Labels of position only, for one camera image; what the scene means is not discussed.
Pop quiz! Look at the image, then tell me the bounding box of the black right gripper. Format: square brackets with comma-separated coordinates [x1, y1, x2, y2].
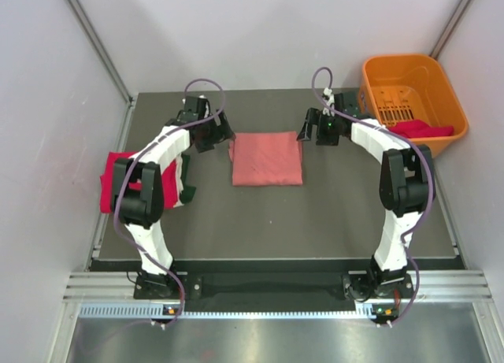
[297, 108, 343, 146]

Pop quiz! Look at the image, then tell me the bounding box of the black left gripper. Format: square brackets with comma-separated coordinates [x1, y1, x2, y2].
[195, 108, 235, 152]

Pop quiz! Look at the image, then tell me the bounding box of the salmon pink t shirt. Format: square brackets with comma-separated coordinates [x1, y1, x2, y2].
[228, 131, 303, 187]

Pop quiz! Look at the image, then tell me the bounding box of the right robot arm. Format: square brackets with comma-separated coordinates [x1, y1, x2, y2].
[297, 87, 435, 297]

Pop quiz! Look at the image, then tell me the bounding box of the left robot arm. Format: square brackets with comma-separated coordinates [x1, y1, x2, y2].
[110, 95, 235, 298]

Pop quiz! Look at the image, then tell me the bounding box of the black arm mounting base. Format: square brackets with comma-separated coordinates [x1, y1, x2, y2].
[133, 258, 413, 312]

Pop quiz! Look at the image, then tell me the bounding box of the folded white t shirt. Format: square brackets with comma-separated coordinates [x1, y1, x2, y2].
[174, 154, 184, 208]

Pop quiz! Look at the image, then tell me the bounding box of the folded dark green t shirt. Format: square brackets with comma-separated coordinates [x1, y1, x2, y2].
[180, 153, 197, 206]

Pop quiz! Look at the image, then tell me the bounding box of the folded magenta t shirt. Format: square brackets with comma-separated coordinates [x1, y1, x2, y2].
[99, 151, 183, 214]

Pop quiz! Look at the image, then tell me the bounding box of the orange plastic basket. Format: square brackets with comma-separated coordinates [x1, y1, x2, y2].
[358, 54, 469, 157]

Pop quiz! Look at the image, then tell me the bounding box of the magenta t shirt in basket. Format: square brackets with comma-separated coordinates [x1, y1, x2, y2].
[389, 120, 454, 139]

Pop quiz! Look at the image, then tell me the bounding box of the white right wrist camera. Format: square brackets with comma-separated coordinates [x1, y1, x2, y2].
[322, 87, 335, 117]

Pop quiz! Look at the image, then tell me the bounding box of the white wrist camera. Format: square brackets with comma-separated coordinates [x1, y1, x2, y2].
[198, 95, 211, 120]
[322, 87, 335, 117]

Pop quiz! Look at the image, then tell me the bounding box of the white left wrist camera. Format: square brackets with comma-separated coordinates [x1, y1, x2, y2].
[198, 95, 211, 120]

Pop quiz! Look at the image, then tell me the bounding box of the slotted grey cable duct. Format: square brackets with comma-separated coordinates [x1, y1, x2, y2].
[79, 303, 394, 320]

